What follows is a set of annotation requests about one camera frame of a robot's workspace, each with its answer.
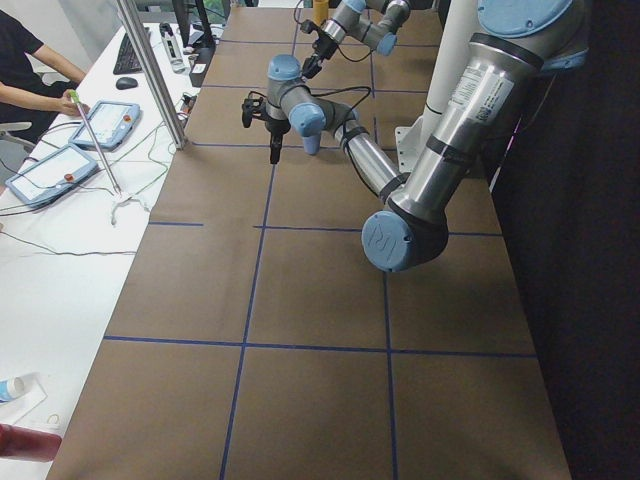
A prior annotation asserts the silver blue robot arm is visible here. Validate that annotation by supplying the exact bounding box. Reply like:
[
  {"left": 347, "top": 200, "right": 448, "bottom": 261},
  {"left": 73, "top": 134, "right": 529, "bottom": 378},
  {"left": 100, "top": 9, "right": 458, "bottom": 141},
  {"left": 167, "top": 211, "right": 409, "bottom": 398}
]
[
  {"left": 242, "top": 1, "right": 591, "bottom": 272},
  {"left": 300, "top": 0, "right": 412, "bottom": 79}
]

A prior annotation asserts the aluminium frame post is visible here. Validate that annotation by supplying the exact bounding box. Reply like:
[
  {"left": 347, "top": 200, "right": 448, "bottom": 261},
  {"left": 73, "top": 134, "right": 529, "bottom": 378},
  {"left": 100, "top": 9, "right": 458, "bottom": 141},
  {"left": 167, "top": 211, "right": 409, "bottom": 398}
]
[{"left": 116, "top": 0, "right": 187, "bottom": 150}]

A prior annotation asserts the person in black shirt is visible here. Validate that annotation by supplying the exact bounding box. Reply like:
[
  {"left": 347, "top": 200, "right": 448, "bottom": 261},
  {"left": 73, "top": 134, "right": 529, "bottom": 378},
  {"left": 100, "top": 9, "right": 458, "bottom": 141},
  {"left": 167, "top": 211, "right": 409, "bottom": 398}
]
[{"left": 1, "top": 12, "right": 86, "bottom": 143}]

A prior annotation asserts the black computer mouse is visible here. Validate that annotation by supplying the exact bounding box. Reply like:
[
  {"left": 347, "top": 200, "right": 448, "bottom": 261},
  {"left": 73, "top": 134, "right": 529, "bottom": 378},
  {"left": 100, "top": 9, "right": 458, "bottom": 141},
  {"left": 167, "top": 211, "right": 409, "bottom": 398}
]
[{"left": 115, "top": 77, "right": 138, "bottom": 90}]

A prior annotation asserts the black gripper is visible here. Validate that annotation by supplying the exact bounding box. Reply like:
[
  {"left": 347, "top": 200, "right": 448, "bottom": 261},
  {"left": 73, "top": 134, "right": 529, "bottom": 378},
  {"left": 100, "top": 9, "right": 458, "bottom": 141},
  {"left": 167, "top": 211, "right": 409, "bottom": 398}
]
[
  {"left": 267, "top": 117, "right": 290, "bottom": 165},
  {"left": 301, "top": 32, "right": 339, "bottom": 80}
]

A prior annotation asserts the black monitor stand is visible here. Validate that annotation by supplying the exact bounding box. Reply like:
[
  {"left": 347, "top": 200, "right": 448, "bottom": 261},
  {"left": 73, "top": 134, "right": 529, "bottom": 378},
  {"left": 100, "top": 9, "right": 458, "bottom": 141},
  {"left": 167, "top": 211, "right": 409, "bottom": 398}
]
[{"left": 172, "top": 0, "right": 216, "bottom": 87}]

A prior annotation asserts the blue ribbed plastic cup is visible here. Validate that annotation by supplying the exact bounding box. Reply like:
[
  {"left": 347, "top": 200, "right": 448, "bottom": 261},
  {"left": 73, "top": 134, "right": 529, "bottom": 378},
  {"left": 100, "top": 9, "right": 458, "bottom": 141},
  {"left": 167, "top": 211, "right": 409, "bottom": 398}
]
[{"left": 302, "top": 133, "right": 322, "bottom": 155}]

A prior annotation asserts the black keyboard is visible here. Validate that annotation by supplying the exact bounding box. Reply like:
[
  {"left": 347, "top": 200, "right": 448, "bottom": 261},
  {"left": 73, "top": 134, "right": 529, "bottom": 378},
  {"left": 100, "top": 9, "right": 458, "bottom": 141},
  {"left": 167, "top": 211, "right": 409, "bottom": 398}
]
[{"left": 113, "top": 33, "right": 142, "bottom": 75}]

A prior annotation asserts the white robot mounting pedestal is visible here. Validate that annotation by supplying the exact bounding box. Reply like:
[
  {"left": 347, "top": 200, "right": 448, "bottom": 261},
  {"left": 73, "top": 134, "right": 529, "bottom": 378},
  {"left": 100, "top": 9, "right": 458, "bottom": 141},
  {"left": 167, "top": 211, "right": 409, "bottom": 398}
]
[{"left": 395, "top": 0, "right": 480, "bottom": 173}]

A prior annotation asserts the metal rod green tip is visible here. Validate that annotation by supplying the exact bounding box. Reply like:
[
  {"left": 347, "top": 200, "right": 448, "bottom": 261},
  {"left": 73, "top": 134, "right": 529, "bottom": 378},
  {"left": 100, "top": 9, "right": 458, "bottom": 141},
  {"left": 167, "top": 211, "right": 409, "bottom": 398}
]
[{"left": 69, "top": 89, "right": 122, "bottom": 195}]

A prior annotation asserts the teach pendant tablet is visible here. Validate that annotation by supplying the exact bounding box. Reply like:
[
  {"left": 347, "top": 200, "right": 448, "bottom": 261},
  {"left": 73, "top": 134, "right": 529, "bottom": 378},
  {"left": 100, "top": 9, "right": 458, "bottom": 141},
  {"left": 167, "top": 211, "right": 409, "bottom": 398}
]
[
  {"left": 5, "top": 145, "right": 98, "bottom": 207},
  {"left": 87, "top": 100, "right": 141, "bottom": 151}
]

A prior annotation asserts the wooden bamboo cup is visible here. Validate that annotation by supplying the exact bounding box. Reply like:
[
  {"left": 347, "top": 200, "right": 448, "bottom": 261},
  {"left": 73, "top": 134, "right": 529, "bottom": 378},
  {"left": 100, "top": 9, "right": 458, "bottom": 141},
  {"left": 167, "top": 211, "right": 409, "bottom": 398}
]
[{"left": 313, "top": 0, "right": 329, "bottom": 25}]

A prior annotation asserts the upper teach pendant tablet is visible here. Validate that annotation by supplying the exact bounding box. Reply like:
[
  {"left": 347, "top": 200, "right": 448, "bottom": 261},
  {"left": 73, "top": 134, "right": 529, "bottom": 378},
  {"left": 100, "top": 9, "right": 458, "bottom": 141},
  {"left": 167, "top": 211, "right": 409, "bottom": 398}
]
[{"left": 87, "top": 100, "right": 141, "bottom": 151}]

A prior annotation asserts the red bottle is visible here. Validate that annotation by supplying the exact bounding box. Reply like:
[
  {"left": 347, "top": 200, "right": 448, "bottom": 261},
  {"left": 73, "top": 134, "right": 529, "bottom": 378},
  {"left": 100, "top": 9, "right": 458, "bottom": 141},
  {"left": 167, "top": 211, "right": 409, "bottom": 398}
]
[{"left": 1, "top": 424, "right": 62, "bottom": 462}]

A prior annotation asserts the lower teach pendant tablet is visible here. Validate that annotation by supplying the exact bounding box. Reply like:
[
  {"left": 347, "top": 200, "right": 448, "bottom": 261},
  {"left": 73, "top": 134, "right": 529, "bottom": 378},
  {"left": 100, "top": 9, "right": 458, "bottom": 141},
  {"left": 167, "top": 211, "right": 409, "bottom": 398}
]
[{"left": 5, "top": 145, "right": 98, "bottom": 207}]

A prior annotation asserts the white paper sheet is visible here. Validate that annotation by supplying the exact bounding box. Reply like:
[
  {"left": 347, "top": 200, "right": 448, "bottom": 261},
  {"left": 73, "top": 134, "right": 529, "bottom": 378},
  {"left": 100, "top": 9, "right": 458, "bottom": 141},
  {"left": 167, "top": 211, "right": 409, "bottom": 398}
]
[{"left": 1, "top": 372, "right": 47, "bottom": 425}]

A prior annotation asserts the white blue tube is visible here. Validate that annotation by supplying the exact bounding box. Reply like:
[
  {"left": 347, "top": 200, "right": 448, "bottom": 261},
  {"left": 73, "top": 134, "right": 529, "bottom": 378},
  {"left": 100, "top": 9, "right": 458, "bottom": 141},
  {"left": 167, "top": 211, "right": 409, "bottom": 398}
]
[{"left": 0, "top": 377, "right": 26, "bottom": 403}]

